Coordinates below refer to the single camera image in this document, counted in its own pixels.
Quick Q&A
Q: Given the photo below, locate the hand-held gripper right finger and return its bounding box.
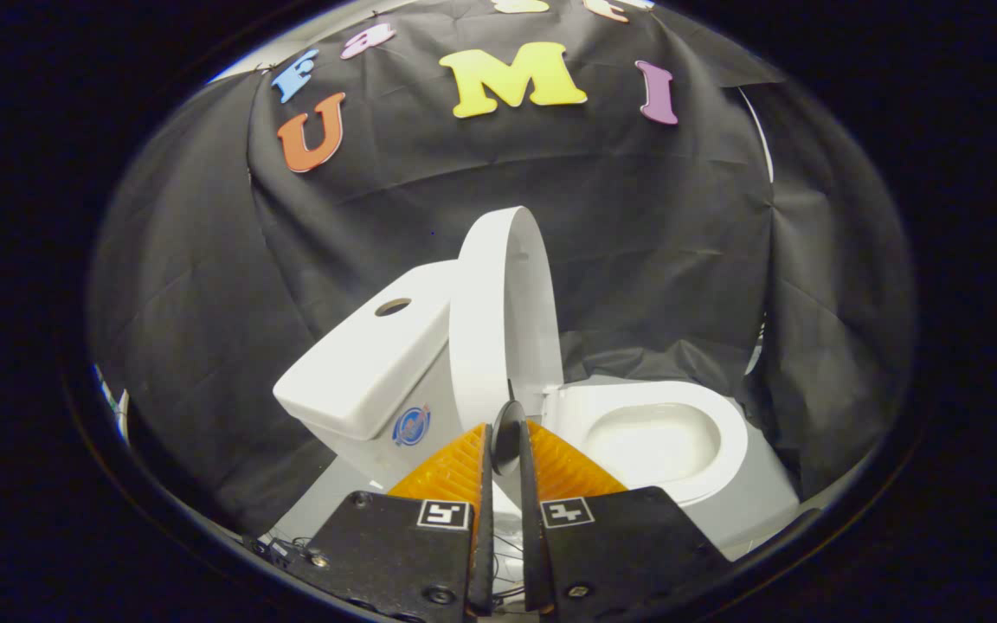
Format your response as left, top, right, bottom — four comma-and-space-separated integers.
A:
518, 420, 733, 622

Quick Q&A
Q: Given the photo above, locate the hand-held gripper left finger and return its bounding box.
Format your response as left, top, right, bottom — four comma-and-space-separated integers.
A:
304, 422, 495, 622

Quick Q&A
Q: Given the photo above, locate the dark round lid lifter tab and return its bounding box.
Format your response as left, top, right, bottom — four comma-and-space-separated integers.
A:
492, 400, 527, 477

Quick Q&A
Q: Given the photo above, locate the white toilet lid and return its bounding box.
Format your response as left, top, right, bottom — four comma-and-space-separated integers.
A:
449, 206, 565, 507

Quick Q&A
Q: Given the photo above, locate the white toilet with tank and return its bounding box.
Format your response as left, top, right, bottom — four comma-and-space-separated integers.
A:
273, 260, 802, 598

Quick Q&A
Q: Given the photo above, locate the white toilet seat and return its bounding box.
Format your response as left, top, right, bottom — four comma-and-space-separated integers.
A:
542, 381, 749, 507

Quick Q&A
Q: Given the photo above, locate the black backdrop cloth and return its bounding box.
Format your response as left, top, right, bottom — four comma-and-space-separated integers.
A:
87, 0, 915, 537

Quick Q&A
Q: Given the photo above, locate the tangle of thin black cables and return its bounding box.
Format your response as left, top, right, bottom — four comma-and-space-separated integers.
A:
248, 535, 318, 568

